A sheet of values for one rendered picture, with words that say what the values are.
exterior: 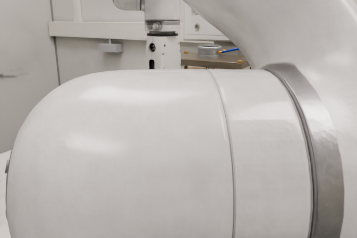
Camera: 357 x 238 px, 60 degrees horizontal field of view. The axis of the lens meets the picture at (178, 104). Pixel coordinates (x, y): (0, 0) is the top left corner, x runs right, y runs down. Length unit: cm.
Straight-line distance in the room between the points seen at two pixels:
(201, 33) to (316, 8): 101
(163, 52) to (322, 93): 57
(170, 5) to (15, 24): 168
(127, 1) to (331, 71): 59
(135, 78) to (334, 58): 10
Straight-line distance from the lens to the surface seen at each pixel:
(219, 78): 16
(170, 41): 74
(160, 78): 15
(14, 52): 229
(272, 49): 20
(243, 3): 21
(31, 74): 236
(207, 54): 99
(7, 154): 131
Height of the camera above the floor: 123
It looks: 16 degrees down
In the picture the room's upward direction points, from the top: straight up
